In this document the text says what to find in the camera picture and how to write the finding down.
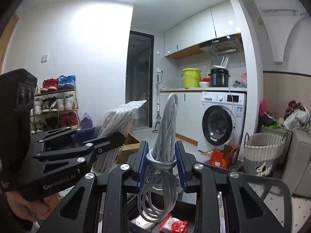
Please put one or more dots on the grey sofa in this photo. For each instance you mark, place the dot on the grey sofa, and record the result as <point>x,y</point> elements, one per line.
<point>296,174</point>

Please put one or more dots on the red cardboard box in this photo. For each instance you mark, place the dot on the red cardboard box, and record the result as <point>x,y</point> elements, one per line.
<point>222,158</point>

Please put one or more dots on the mop with metal handle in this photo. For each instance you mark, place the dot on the mop with metal handle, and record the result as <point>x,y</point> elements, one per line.
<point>158,117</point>

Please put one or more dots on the red and white snack packet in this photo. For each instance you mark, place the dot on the red and white snack packet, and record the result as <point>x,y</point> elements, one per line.
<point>173,225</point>

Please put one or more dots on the range hood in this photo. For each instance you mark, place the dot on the range hood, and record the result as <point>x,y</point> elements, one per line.
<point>223,45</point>

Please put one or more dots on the person's left hand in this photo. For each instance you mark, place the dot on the person's left hand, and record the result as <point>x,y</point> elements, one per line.
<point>31,210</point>

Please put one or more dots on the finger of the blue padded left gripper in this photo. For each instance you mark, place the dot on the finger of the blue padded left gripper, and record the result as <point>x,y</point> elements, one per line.
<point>65,137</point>
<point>89,149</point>

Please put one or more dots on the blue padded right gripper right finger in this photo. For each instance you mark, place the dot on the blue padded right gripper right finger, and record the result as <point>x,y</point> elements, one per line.
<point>243,194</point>

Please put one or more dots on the white wifi router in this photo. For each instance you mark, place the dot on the white wifi router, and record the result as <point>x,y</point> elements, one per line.
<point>223,64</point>

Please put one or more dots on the lime green bucket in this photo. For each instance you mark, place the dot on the lime green bucket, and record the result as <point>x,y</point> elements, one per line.
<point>191,77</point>

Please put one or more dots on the black open storage box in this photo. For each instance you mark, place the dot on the black open storage box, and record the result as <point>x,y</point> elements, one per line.
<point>153,200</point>

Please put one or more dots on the black rice cooker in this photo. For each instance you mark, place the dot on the black rice cooker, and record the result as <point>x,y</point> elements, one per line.
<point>219,77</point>

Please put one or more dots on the wooden shoe rack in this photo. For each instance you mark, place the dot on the wooden shoe rack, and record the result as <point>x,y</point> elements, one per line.
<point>55,109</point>

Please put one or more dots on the open cardboard box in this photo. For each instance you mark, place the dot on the open cardboard box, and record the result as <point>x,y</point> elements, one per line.
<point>131,146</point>

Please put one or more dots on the pile of clothes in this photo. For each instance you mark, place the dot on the pile of clothes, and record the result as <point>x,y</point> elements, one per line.
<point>296,117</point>

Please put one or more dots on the white front-load washing machine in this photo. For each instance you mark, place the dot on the white front-load washing machine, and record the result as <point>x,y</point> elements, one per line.
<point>222,119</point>

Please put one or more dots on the clear bag of white rope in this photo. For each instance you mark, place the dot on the clear bag of white rope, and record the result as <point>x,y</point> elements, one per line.
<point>120,120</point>

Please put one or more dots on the woven laundry basket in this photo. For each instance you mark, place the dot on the woven laundry basket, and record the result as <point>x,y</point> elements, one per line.
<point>262,152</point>

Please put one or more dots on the purple rolled mat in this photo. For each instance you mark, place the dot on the purple rolled mat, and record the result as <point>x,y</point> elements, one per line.
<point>86,121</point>

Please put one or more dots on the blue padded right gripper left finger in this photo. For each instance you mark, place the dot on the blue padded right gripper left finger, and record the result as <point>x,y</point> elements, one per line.
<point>101,198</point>

